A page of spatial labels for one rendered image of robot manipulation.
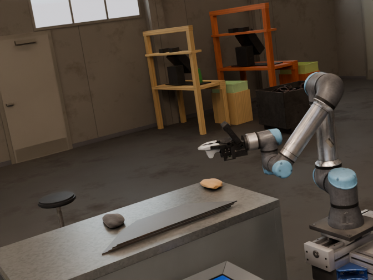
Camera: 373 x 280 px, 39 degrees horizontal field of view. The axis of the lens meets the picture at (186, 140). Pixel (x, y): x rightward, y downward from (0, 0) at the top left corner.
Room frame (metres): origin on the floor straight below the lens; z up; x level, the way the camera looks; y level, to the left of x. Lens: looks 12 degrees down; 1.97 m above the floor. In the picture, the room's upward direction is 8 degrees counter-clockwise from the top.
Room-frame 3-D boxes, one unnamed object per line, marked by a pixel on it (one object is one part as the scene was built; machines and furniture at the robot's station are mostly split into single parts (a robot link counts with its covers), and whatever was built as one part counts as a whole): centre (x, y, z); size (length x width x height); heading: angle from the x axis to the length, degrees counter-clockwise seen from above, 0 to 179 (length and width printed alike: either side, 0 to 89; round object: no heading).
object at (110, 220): (2.53, 0.42, 1.07); 0.20 x 0.10 x 0.03; 19
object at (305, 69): (10.93, -1.84, 1.06); 1.63 x 1.46 x 2.11; 33
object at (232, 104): (10.08, -0.38, 0.95); 1.48 x 1.32 x 1.91; 33
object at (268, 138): (2.25, -0.35, 1.43); 0.11 x 0.08 x 0.09; 97
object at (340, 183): (2.15, -0.63, 1.20); 0.13 x 0.12 x 0.14; 7
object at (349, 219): (2.15, -0.63, 1.09); 0.15 x 0.15 x 0.10
